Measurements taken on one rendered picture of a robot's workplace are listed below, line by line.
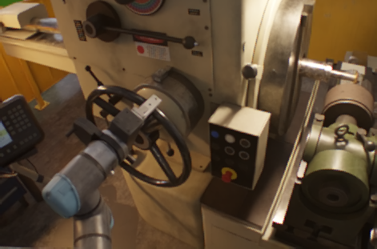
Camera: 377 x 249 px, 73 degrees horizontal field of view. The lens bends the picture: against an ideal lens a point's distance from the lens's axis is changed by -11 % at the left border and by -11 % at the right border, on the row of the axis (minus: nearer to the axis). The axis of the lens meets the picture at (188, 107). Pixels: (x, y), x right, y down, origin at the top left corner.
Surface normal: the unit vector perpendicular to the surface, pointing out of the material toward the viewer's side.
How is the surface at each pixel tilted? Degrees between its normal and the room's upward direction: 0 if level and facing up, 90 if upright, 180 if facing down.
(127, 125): 30
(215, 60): 90
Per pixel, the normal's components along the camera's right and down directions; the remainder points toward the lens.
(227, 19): -0.49, 0.57
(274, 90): -0.50, 0.38
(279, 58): -0.46, 0.07
